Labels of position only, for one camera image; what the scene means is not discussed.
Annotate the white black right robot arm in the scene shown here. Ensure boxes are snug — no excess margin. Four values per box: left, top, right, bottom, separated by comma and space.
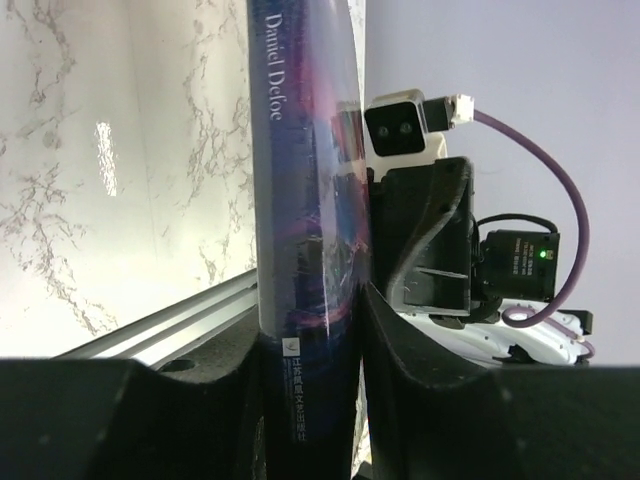
367, 157, 595, 366

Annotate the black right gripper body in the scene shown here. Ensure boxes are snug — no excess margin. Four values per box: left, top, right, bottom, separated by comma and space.
368, 157, 473, 317

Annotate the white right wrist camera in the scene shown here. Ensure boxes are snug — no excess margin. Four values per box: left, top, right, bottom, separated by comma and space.
364, 88, 475, 174

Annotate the purple Robinson Crusoe book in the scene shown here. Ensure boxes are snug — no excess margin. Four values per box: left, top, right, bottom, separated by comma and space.
247, 1, 370, 479

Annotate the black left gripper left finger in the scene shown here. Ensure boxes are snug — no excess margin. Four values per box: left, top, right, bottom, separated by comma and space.
1, 330, 265, 479

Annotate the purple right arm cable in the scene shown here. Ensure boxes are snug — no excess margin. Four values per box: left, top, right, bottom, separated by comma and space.
472, 107, 591, 329

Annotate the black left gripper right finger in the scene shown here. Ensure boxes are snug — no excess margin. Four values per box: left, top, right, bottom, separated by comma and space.
360, 285, 639, 479

